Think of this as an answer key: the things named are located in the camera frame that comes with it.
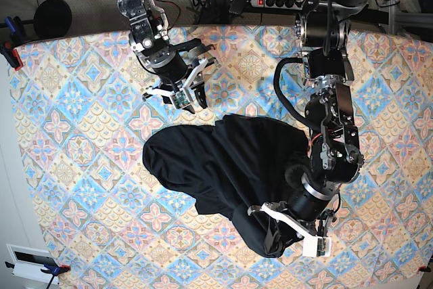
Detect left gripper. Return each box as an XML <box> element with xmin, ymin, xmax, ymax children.
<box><xmin>248</xmin><ymin>180</ymin><xmax>340</xmax><ymax>257</ymax></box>

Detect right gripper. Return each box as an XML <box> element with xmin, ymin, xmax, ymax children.
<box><xmin>142</xmin><ymin>50</ymin><xmax>215</xmax><ymax>114</ymax></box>

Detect black t-shirt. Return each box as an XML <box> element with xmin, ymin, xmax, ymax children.
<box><xmin>142</xmin><ymin>114</ymin><xmax>309</xmax><ymax>258</ymax></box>

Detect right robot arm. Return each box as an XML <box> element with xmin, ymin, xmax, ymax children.
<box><xmin>118</xmin><ymin>0</ymin><xmax>214</xmax><ymax>114</ymax></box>

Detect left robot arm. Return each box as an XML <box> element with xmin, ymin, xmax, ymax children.
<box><xmin>248</xmin><ymin>0</ymin><xmax>368</xmax><ymax>257</ymax></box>

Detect white power strip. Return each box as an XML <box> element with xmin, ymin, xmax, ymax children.
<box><xmin>250</xmin><ymin>0</ymin><xmax>304</xmax><ymax>11</ymax></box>

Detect patterned tablecloth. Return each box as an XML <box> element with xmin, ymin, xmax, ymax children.
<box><xmin>8</xmin><ymin>26</ymin><xmax>432</xmax><ymax>288</ymax></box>

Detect red clamp lower right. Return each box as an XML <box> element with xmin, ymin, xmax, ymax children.
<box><xmin>418</xmin><ymin>265</ymin><xmax>432</xmax><ymax>273</ymax></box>

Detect black round stool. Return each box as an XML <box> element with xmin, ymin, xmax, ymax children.
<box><xmin>33</xmin><ymin>0</ymin><xmax>72</xmax><ymax>39</ymax></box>

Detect red black clamp left edge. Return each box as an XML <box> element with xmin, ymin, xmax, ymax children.
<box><xmin>0</xmin><ymin>42</ymin><xmax>23</xmax><ymax>71</ymax></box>

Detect blue clamp upper left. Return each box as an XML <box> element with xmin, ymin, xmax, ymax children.
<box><xmin>5</xmin><ymin>16</ymin><xmax>28</xmax><ymax>44</ymax></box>

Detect blue clamp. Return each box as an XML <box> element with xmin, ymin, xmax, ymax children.
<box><xmin>5</xmin><ymin>261</ymin><xmax>71</xmax><ymax>288</ymax></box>
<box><xmin>5</xmin><ymin>16</ymin><xmax>28</xmax><ymax>44</ymax></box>

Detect blue clamp lower left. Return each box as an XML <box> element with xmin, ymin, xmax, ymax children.
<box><xmin>5</xmin><ymin>261</ymin><xmax>71</xmax><ymax>288</ymax></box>

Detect white floor outlet box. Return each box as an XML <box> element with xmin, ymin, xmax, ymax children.
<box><xmin>6</xmin><ymin>244</ymin><xmax>55</xmax><ymax>284</ymax></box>

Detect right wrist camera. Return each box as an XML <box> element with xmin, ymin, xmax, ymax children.
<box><xmin>170</xmin><ymin>91</ymin><xmax>190</xmax><ymax>109</ymax></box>

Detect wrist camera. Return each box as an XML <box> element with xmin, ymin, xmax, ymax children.
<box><xmin>170</xmin><ymin>91</ymin><xmax>190</xmax><ymax>109</ymax></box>
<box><xmin>302</xmin><ymin>236</ymin><xmax>332</xmax><ymax>257</ymax></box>

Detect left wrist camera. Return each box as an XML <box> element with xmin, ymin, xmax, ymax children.
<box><xmin>302</xmin><ymin>236</ymin><xmax>332</xmax><ymax>257</ymax></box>

